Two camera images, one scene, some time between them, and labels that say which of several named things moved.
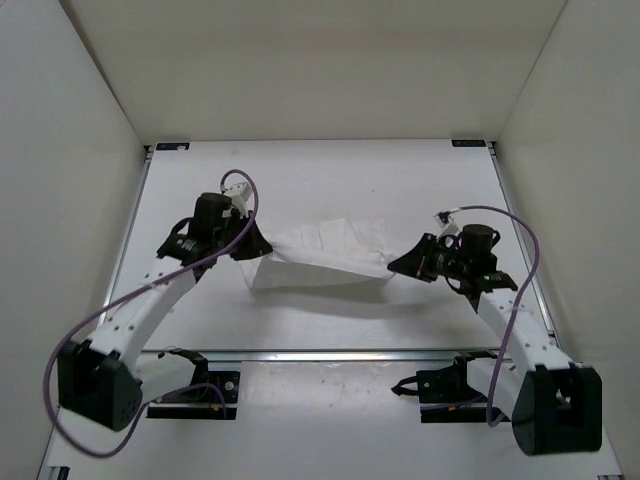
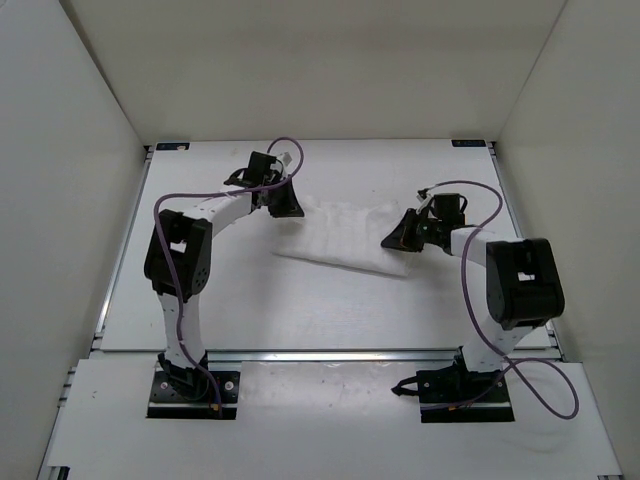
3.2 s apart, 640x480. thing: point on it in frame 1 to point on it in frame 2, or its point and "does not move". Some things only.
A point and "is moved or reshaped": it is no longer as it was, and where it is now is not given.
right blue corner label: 468,142 does not move
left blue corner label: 172,146 does not move
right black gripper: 417,263 to 401,237
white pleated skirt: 322,253 is moved or reshaped
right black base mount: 445,397 does not move
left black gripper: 255,244 to 290,208
